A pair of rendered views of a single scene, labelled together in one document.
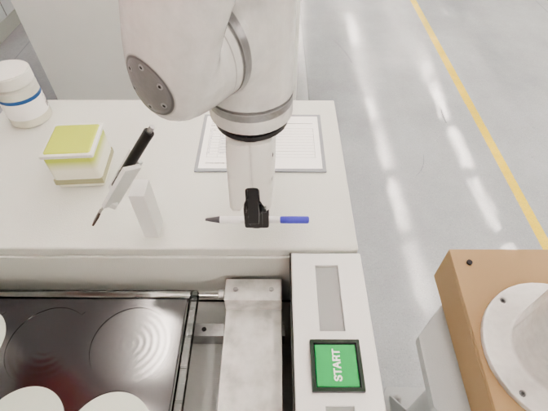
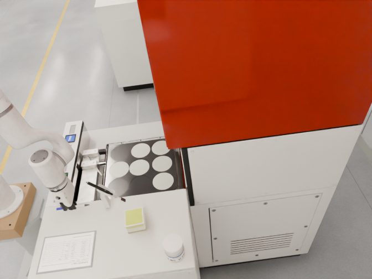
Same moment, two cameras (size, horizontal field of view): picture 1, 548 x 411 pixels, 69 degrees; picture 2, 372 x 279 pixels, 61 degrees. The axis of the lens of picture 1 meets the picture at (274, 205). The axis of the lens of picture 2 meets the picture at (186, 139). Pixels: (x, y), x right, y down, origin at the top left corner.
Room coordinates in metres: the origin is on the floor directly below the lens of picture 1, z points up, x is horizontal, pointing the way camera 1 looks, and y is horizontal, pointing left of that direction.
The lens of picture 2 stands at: (1.10, 0.53, 2.10)
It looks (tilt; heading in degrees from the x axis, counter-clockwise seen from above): 46 degrees down; 180
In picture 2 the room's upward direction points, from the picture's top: 8 degrees counter-clockwise
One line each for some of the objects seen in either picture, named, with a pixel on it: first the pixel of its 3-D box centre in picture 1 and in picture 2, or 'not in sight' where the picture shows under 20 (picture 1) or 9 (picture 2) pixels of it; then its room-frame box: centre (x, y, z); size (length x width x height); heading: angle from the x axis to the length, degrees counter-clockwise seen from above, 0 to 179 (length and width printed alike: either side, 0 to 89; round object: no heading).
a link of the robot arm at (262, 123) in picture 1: (250, 100); (55, 181); (0.34, 0.02, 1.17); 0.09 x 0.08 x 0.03; 0
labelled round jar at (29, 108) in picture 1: (19, 95); (174, 248); (0.60, 0.44, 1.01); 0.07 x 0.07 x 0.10
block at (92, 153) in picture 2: not in sight; (91, 153); (-0.05, 0.03, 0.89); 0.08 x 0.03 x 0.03; 90
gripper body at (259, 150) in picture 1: (253, 149); (61, 190); (0.34, 0.02, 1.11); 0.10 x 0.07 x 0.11; 0
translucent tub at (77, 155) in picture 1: (80, 156); (135, 221); (0.45, 0.29, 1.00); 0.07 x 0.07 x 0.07; 4
